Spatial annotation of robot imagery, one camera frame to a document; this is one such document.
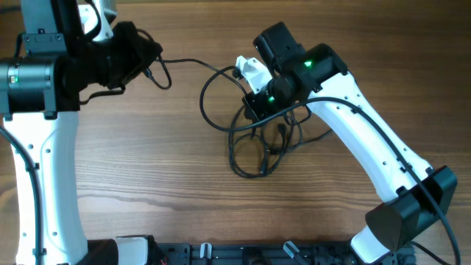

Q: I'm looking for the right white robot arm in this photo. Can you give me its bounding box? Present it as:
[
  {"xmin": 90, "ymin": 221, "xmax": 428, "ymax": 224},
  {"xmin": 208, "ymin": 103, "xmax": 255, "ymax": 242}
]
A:
[{"xmin": 235, "ymin": 22, "xmax": 457, "ymax": 264}]

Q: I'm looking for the thin black cable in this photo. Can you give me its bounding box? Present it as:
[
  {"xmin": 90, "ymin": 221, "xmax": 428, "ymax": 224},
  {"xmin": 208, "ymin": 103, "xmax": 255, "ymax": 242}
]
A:
[{"xmin": 227, "ymin": 105, "xmax": 334, "ymax": 180}]

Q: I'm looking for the black USB cable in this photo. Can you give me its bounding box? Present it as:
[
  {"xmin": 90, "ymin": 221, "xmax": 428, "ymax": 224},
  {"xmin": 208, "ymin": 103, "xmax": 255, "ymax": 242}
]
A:
[{"xmin": 135, "ymin": 28, "xmax": 249, "ymax": 96}]

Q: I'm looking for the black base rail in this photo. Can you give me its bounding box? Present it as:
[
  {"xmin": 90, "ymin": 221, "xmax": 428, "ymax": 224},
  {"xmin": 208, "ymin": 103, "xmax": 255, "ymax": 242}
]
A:
[{"xmin": 154, "ymin": 241, "xmax": 417, "ymax": 265}]

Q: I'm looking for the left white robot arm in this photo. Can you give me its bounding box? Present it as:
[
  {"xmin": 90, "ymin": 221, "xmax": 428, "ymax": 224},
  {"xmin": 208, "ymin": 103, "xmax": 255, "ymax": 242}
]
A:
[{"xmin": 1, "ymin": 0, "xmax": 162, "ymax": 264}]

